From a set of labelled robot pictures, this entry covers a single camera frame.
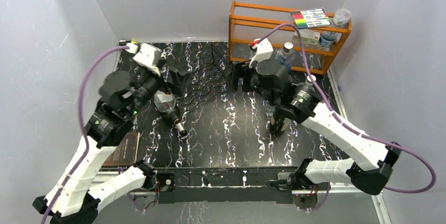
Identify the black base frame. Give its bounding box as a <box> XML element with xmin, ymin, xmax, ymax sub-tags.
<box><xmin>157</xmin><ymin>166</ymin><xmax>297</xmax><ymax>204</ymax></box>

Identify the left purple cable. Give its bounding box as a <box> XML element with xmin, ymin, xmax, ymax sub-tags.
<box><xmin>40</xmin><ymin>43</ymin><xmax>131</xmax><ymax>224</ymax></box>

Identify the orange wooden shelf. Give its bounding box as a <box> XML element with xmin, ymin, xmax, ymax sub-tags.
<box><xmin>228</xmin><ymin>1</ymin><xmax>352</xmax><ymax>75</ymax></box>

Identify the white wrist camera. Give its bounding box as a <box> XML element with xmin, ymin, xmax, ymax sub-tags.
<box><xmin>125</xmin><ymin>43</ymin><xmax>162</xmax><ymax>77</ymax></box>
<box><xmin>248</xmin><ymin>38</ymin><xmax>273</xmax><ymax>68</ymax></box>

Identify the purple cable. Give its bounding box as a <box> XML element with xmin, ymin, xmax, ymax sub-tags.
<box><xmin>40</xmin><ymin>43</ymin><xmax>131</xmax><ymax>224</ymax></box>
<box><xmin>251</xmin><ymin>23</ymin><xmax>437</xmax><ymax>194</ymax></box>

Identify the clear round silver-cap bottle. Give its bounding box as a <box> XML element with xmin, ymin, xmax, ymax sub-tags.
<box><xmin>304</xmin><ymin>74</ymin><xmax>317</xmax><ymax>89</ymax></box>

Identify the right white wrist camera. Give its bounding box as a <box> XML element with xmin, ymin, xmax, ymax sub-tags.
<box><xmin>248</xmin><ymin>38</ymin><xmax>273</xmax><ymax>68</ymax></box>

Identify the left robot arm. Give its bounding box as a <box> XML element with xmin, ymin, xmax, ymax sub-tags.
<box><xmin>33</xmin><ymin>67</ymin><xmax>191</xmax><ymax>223</ymax></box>

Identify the dark green wine bottle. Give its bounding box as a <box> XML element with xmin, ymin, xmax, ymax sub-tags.
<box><xmin>167</xmin><ymin>110</ymin><xmax>188</xmax><ymax>137</ymax></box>

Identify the white red small box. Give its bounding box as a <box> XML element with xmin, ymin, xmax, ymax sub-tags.
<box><xmin>299</xmin><ymin>29</ymin><xmax>321</xmax><ymax>45</ymax></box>

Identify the clear square liquor bottle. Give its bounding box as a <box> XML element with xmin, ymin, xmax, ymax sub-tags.
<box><xmin>154</xmin><ymin>90</ymin><xmax>177</xmax><ymax>114</ymax></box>

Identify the blue label plastic jar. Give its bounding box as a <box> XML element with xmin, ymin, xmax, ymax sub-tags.
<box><xmin>319</xmin><ymin>31</ymin><xmax>338</xmax><ymax>47</ymax></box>

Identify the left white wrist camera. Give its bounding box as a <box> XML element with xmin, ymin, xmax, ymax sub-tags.
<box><xmin>125</xmin><ymin>43</ymin><xmax>162</xmax><ymax>77</ymax></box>

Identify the brown book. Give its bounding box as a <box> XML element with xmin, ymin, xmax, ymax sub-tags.
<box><xmin>103</xmin><ymin>132</ymin><xmax>140</xmax><ymax>168</ymax></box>

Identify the coloured marker pen pack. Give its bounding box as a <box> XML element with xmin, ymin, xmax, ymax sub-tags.
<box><xmin>290</xmin><ymin>8</ymin><xmax>331</xmax><ymax>29</ymax></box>

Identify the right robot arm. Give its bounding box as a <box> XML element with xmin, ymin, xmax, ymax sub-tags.
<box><xmin>228</xmin><ymin>59</ymin><xmax>400</xmax><ymax>195</ymax></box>

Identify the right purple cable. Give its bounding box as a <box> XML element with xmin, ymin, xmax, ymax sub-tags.
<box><xmin>251</xmin><ymin>23</ymin><xmax>437</xmax><ymax>194</ymax></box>

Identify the clear plastic lidded cup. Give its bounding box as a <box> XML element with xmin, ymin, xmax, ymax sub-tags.
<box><xmin>332</xmin><ymin>8</ymin><xmax>352</xmax><ymax>28</ymax></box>

